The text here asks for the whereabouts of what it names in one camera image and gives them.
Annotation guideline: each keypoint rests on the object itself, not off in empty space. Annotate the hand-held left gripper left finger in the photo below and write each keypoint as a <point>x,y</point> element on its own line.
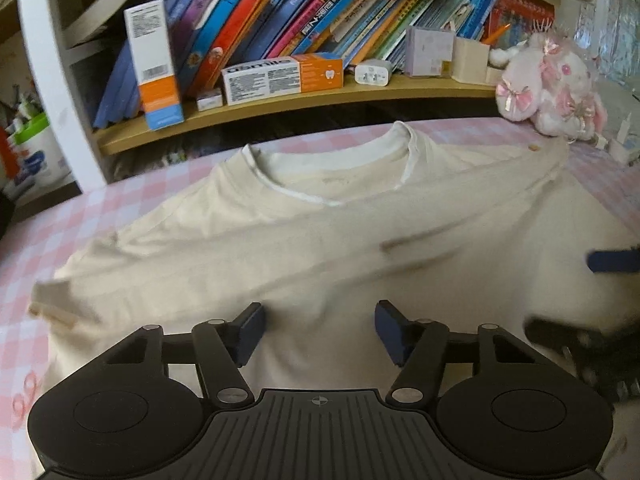
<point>247,332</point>

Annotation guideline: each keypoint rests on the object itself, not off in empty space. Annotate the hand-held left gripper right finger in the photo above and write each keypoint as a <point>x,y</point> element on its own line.
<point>390,332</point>

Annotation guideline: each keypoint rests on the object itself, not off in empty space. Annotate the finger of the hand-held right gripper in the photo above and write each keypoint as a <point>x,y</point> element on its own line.
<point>555,331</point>
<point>612,260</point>

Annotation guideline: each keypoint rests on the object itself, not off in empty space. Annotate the cream T-shirt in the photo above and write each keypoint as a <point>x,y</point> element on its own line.
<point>320,240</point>

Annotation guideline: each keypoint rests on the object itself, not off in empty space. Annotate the small white bottle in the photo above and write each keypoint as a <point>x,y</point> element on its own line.
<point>622,135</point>

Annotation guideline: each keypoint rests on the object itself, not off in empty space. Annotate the pink white plush toy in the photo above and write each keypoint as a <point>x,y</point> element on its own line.
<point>550,85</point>

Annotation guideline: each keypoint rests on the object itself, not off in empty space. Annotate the pink checkered bed sheet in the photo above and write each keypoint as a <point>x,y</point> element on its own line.
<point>50,240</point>

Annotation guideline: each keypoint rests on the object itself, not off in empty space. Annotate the small white box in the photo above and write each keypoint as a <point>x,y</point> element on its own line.
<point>209,100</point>

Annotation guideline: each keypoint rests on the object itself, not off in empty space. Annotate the cream pen holder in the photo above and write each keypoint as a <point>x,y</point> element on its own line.
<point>471,62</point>

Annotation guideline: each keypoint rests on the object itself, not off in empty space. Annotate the orange pencil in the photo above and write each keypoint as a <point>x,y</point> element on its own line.
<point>496,35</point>

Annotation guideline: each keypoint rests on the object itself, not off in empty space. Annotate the flat white orange box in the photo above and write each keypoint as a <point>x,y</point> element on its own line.
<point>280,77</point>

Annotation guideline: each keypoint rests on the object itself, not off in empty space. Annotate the white charger plug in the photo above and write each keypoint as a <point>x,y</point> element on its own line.
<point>374,72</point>

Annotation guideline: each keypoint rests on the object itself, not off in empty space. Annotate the pale lilac box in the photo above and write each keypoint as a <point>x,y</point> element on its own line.
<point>430,52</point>

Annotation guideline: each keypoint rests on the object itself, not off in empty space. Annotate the white blue packet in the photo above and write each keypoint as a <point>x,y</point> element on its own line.
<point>32,157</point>

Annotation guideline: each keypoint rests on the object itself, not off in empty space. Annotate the tall white orange box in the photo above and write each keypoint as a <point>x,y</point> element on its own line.
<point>152,60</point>

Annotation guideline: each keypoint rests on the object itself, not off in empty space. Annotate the row of leaning colourful books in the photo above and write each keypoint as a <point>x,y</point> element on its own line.
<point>300,10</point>

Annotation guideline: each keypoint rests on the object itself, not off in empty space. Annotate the wooden bookshelf white frame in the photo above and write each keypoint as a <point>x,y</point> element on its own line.
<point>60,60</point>

